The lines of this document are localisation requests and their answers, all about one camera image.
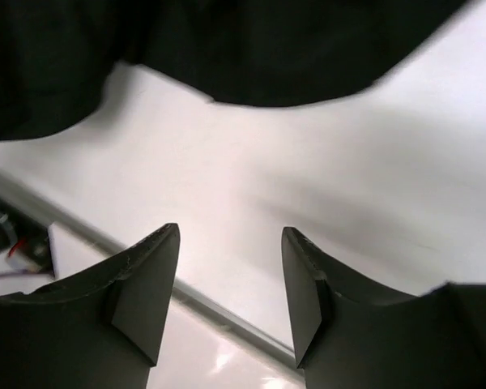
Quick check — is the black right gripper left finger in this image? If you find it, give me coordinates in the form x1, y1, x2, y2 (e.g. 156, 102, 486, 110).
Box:
0, 223, 180, 389

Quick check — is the black skirt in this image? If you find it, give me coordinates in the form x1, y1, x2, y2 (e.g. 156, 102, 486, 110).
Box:
0, 1, 463, 141

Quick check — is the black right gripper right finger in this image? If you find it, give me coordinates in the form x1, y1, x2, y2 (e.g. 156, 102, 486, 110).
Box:
281, 227, 486, 388

